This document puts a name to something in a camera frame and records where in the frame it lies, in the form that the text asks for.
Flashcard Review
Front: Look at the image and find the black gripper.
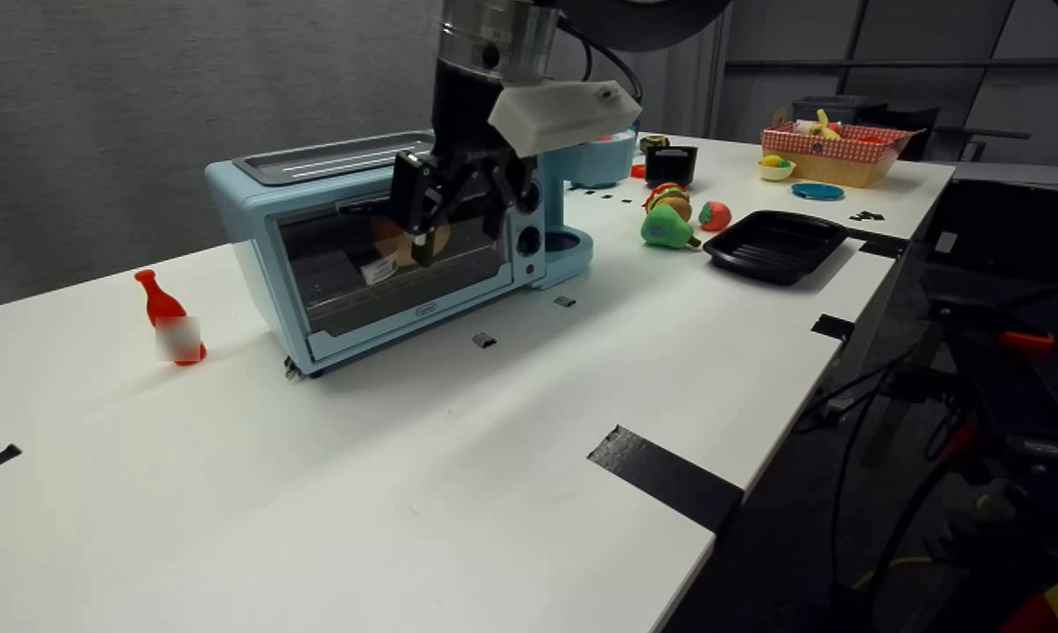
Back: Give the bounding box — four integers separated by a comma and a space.
385, 52, 535, 261

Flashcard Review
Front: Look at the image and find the glass toaster oven door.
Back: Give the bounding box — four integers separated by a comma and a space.
266, 188, 519, 368

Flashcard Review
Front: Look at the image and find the light blue toaster oven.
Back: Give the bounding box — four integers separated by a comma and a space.
201, 107, 644, 378

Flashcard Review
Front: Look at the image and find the toy burger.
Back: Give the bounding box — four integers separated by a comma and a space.
644, 175, 697, 213

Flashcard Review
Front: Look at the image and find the green toy pear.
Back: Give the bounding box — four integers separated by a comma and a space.
636, 200, 703, 252

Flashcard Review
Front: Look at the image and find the small black box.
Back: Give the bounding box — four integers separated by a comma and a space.
644, 141, 703, 188

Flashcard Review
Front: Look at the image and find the red toy tomato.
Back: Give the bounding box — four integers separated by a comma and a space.
697, 198, 738, 236

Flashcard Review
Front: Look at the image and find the yellow green toy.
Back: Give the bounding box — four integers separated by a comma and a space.
757, 148, 801, 181

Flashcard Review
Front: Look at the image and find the red toy ketchup bottle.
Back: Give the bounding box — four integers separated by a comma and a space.
131, 268, 211, 373

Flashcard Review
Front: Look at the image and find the black plastic tray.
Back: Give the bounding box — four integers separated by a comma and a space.
700, 206, 852, 289

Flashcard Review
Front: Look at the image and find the black tape strip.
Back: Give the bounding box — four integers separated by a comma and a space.
584, 420, 747, 536
809, 308, 860, 345
859, 230, 915, 262

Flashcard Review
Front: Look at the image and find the blue round lid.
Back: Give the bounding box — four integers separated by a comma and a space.
787, 175, 846, 202

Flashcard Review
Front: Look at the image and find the yellow toy banana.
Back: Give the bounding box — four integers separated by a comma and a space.
812, 104, 846, 144

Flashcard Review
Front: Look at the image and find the red checkered basket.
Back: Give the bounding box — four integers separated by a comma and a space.
758, 107, 918, 194

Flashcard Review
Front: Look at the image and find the yellow and red object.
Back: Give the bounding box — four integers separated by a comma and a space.
997, 568, 1058, 633

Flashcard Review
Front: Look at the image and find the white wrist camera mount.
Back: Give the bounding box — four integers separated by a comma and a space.
485, 78, 647, 157

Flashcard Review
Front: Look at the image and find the red handled tool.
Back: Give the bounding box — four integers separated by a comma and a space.
996, 327, 1058, 358

